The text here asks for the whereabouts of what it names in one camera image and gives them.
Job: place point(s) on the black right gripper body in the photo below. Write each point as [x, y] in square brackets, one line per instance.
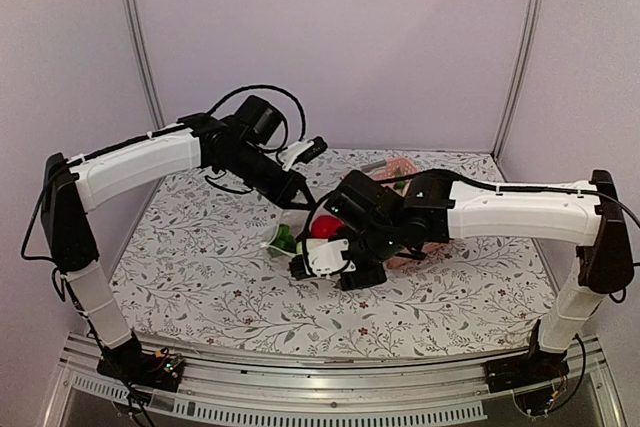
[376, 243]

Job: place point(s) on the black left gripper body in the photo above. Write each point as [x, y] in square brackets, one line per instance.
[247, 167]

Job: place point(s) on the red toy tomato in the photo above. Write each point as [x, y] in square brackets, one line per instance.
[325, 227]

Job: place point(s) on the white toy radish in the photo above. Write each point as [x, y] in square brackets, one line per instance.
[284, 240]

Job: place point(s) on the clear zip top bag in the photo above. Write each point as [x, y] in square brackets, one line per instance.
[295, 219]

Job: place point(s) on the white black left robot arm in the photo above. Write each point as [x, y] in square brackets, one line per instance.
[74, 187]

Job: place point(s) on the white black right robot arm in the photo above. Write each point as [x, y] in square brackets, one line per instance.
[585, 213]

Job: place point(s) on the pink plastic basket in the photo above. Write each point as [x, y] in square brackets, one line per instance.
[395, 172]

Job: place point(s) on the floral patterned table mat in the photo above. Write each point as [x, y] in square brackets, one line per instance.
[197, 269]

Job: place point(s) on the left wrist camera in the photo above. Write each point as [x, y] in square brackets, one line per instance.
[302, 151]

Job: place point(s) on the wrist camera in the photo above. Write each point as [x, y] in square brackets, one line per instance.
[302, 151]
[321, 258]

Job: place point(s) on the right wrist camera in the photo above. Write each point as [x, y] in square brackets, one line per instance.
[321, 258]

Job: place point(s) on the left aluminium frame post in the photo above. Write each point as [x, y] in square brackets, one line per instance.
[142, 60]

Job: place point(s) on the aluminium frame post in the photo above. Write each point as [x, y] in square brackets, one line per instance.
[525, 47]
[142, 60]

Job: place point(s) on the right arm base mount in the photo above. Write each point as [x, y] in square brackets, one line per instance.
[524, 370]

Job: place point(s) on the aluminium front rail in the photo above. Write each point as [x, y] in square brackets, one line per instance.
[229, 387]

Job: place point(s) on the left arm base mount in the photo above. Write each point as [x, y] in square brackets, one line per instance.
[130, 365]

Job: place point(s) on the right aluminium frame post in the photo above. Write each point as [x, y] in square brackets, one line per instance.
[525, 47]

